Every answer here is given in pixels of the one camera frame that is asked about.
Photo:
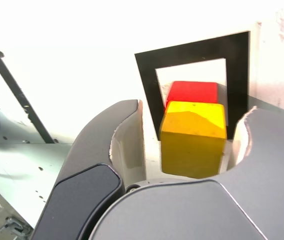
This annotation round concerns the red cube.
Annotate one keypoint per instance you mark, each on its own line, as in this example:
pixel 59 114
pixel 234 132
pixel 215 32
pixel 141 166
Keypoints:
pixel 192 92

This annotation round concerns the black tape strip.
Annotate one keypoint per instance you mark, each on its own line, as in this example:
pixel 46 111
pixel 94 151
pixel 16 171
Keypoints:
pixel 19 95

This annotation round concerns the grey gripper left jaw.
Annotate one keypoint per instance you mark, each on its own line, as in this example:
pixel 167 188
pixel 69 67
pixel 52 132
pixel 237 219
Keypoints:
pixel 89 150

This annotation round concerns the yellow cube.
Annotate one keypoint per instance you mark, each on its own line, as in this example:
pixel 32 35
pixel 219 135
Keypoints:
pixel 192 140

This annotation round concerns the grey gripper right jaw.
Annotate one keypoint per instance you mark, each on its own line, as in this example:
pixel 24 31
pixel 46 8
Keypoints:
pixel 194 212

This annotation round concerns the black tape square outline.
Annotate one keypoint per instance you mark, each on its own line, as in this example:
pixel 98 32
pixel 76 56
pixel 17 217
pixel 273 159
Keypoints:
pixel 147 75

